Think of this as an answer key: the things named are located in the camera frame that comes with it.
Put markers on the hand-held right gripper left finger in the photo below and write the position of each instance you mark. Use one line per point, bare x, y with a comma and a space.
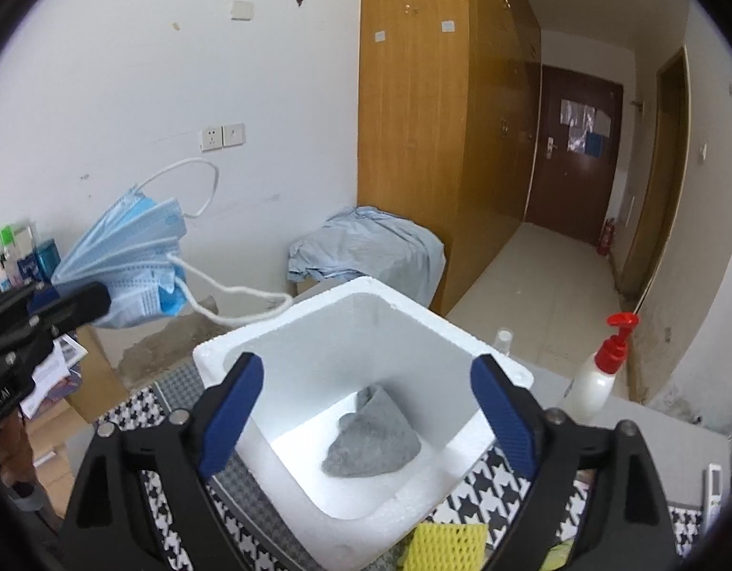
232, 416

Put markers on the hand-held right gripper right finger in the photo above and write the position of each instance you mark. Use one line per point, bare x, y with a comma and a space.
502, 416

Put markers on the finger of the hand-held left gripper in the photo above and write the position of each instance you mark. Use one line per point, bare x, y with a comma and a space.
9, 306
74, 306

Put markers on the blue face mask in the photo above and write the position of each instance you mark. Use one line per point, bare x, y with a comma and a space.
128, 261

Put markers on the white foam box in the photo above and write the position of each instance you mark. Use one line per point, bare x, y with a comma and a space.
401, 333

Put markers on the yellow sponge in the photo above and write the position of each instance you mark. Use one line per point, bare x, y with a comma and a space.
443, 544

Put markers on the person's left hand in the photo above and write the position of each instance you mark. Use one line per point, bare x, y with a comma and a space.
12, 449

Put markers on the stack of papers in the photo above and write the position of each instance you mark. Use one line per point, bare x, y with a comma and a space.
50, 369

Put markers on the blue box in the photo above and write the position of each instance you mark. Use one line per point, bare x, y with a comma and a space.
44, 259

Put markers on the green white carton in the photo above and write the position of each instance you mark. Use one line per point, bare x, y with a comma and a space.
12, 241

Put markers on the small clear bottle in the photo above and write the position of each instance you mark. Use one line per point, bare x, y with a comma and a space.
503, 342

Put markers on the wooden desk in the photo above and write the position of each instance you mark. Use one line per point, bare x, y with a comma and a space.
80, 422

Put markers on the houndstooth mat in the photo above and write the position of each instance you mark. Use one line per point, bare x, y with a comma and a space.
479, 505

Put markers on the white lotion bottle red pump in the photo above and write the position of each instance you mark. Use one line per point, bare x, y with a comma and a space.
591, 386

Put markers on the grey cloth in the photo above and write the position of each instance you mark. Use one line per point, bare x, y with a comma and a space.
371, 440

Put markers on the red fire extinguisher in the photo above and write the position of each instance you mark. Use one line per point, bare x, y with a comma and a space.
605, 238

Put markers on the light blue cloth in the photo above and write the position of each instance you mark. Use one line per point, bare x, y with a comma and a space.
366, 250

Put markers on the white remote control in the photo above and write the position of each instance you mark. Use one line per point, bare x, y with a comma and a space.
715, 485

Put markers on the dark brown door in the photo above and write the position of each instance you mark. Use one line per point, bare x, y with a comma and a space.
562, 190

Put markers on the wooden side door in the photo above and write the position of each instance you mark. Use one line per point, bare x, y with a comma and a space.
657, 178

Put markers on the wooden wardrobe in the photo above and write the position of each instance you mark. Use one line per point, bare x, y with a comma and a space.
431, 131

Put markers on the papers on door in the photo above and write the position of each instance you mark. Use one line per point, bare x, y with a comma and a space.
580, 122

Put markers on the white wall socket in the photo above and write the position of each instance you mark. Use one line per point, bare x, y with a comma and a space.
210, 138

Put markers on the white wall junction cover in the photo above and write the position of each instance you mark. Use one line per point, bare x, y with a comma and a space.
242, 9

